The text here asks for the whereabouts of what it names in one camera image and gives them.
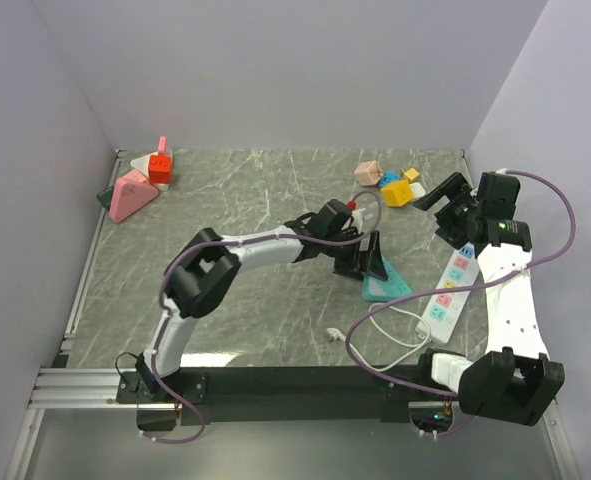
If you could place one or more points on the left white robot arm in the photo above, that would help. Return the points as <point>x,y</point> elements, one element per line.
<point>197,280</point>

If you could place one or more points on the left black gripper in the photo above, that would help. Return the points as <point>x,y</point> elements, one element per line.
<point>370,261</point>

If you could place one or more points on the red cube socket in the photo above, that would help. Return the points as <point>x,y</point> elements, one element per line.
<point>160,169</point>

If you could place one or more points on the pink rounded socket block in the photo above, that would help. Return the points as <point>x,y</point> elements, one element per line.
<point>132,191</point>

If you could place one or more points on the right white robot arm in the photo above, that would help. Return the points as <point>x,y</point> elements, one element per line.
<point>510,320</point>

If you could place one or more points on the white triangular adapter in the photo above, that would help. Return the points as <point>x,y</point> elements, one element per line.
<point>141,164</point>

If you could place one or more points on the white power strip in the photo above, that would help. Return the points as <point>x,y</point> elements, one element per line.
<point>443,310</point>

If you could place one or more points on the pink plug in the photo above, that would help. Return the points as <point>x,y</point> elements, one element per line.
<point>162,146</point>

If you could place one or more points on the aluminium rail frame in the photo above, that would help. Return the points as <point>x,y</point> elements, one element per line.
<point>62,388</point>

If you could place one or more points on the yellow cube socket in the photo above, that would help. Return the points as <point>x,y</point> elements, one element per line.
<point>397,193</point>

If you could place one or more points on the blue plug adapter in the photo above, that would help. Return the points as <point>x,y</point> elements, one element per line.
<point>387,178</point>

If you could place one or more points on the beige cube socket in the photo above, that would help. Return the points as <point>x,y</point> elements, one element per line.
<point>368,174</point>

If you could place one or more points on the teal block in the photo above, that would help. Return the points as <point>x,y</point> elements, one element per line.
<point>376,290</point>

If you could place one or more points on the white rounded square adapter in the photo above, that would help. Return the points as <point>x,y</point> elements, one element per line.
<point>417,190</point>

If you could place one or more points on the small yellow plug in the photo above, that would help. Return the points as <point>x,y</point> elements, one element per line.
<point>411,175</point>

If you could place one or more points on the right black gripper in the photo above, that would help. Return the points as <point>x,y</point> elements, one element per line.
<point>457,190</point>

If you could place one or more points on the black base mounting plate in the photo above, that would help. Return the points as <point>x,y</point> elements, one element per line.
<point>239,394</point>

